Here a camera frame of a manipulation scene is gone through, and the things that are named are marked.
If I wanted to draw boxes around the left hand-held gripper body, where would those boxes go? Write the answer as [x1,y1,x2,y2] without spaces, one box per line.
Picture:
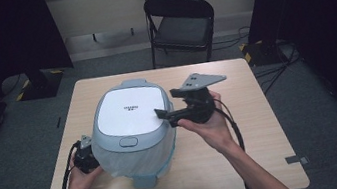
[70,134,102,176]

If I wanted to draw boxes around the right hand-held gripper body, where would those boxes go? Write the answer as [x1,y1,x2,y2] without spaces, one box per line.
[162,69,234,130]

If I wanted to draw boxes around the white and blue-grey trash can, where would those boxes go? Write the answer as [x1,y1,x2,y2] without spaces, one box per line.
[82,73,186,189]

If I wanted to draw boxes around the translucent plastic bin liner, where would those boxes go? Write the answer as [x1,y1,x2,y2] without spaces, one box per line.
[90,127,183,184]

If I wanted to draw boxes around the person's left hand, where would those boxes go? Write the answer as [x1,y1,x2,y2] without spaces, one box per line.
[61,150,108,189]

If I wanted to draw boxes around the person's right hand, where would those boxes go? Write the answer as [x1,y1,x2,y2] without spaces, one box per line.
[173,88,239,161]

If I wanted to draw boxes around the black folding chair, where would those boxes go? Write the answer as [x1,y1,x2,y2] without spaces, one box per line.
[141,0,222,71]

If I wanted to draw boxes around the black stand base striped tape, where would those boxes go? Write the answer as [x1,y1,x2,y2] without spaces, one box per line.
[238,36,288,70]
[12,67,68,104]

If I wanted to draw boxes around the grey tape strip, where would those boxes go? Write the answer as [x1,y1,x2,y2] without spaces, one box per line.
[284,153,310,168]

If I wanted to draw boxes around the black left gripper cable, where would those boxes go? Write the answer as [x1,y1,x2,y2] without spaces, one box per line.
[53,140,88,189]

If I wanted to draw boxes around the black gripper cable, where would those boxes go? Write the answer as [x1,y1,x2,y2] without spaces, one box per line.
[53,140,88,189]
[212,94,253,189]

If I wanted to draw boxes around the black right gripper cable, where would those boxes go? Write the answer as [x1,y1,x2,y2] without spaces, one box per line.
[212,94,253,189]

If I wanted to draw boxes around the black floor cables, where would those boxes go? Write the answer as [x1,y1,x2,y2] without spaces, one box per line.
[209,18,307,102]

